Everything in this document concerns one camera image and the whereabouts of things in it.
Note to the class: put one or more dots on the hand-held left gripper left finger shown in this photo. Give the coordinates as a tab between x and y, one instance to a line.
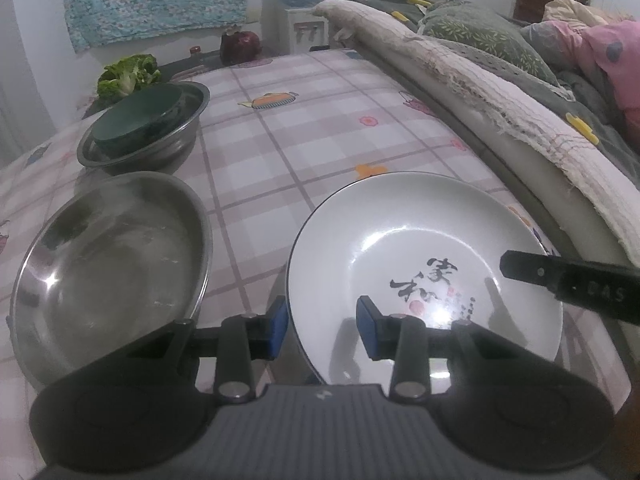
277	326

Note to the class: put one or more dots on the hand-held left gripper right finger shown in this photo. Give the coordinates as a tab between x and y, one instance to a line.
367	329

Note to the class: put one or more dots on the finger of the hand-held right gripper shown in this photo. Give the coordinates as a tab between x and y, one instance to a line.
525	267

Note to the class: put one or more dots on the white ceramic plate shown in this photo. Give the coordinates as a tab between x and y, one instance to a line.
425	220

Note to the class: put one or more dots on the wide shallow steel bowl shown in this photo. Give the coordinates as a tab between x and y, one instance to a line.
100	270

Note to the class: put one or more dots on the deep steel bowl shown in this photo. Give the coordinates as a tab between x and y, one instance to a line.
167	152

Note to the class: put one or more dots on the green ceramic bowl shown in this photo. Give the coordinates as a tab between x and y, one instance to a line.
135	120

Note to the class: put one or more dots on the grey quilt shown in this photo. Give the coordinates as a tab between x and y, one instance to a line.
595	110

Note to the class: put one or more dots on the white frayed blanket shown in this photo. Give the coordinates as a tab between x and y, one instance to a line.
475	90

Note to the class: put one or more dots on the pink checked tablecloth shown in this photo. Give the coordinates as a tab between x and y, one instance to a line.
310	125

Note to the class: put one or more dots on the pink quilt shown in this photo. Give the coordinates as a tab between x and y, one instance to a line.
610	55

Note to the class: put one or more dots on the green leaf print pillow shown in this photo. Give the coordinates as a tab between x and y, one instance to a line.
480	40

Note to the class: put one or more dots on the green lettuce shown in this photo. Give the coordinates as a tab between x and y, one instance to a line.
127	75

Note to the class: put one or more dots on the white water dispenser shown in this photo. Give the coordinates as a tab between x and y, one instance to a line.
305	27

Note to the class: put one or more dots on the blue patterned wall cloth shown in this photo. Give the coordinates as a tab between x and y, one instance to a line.
155	0

